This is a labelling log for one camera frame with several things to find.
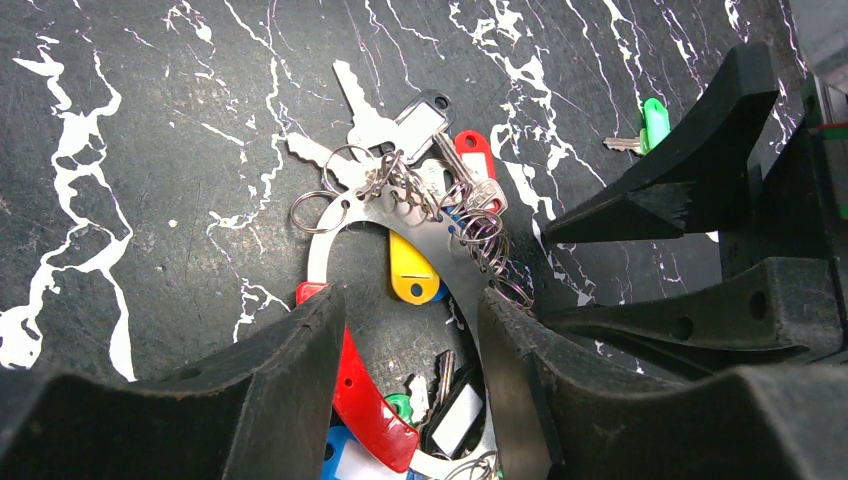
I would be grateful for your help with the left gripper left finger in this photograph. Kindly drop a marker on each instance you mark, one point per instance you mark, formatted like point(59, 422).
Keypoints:
point(258, 409)

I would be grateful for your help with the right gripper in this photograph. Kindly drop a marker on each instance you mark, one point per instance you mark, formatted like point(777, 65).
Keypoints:
point(687, 183)

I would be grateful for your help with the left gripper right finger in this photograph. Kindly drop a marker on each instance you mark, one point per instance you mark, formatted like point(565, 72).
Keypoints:
point(561, 411)

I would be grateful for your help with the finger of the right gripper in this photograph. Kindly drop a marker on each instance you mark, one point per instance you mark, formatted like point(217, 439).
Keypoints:
point(682, 331)

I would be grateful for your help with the keyring with coloured tags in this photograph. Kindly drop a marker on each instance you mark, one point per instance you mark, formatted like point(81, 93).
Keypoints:
point(439, 198)

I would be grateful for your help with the green tagged loose key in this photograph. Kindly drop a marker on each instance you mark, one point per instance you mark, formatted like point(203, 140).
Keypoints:
point(656, 127)

